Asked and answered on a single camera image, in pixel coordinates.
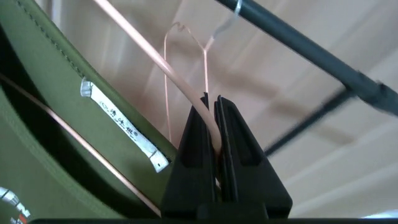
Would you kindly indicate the green long-sleeved shirt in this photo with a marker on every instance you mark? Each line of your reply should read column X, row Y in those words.
column 37, row 174

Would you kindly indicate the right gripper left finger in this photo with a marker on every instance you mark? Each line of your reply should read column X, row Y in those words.
column 186, row 180

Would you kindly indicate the beige curtain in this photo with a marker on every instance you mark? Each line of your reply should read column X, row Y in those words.
column 311, row 140

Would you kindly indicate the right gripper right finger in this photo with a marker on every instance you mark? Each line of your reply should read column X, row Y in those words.
column 248, row 174

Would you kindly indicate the black clothes rack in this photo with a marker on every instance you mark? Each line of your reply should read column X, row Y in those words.
column 311, row 51

